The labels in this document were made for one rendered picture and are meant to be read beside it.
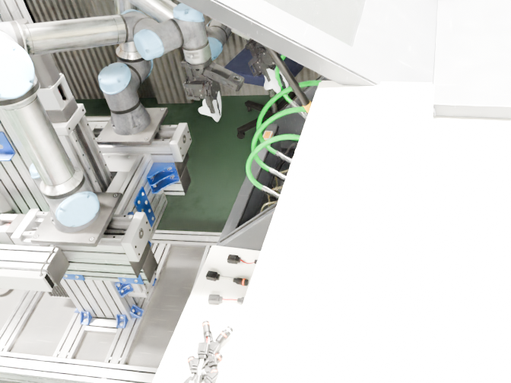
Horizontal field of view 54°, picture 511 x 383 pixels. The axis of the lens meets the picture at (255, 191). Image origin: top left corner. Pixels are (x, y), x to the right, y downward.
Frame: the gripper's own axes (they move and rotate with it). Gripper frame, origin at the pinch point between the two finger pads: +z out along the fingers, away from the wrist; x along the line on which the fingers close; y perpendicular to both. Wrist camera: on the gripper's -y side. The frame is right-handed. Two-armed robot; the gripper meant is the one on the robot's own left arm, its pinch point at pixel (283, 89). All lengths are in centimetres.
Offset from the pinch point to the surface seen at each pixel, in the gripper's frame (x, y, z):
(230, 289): 46, -1, 49
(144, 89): -67, 244, -93
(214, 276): 47, 2, 45
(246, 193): 17.3, 18.7, 26.1
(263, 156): 1.2, 24.2, 15.7
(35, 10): -9, 240, -170
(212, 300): 52, -1, 50
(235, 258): 39, 2, 43
